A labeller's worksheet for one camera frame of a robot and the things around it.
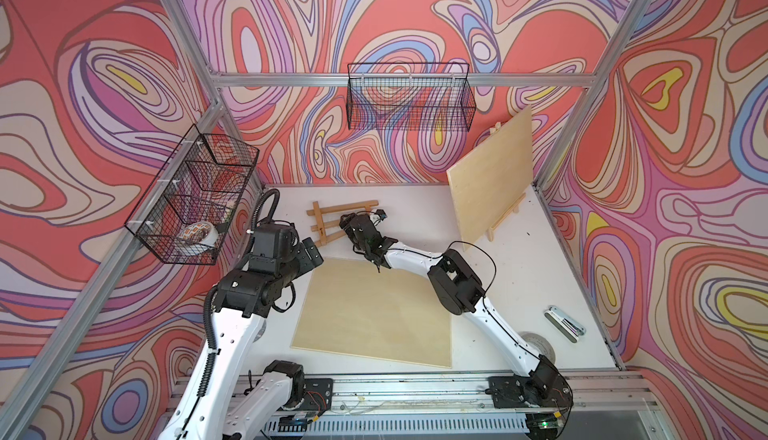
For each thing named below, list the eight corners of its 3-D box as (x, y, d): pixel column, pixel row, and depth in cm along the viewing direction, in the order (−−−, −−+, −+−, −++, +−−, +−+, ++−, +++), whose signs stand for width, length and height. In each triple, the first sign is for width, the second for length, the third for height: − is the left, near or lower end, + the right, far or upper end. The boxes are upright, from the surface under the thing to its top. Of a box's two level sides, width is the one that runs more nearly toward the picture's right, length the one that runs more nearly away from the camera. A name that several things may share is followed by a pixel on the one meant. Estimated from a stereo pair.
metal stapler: (574, 342, 84) (580, 338, 81) (541, 315, 89) (546, 310, 86) (580, 334, 85) (586, 330, 83) (548, 307, 90) (553, 303, 88)
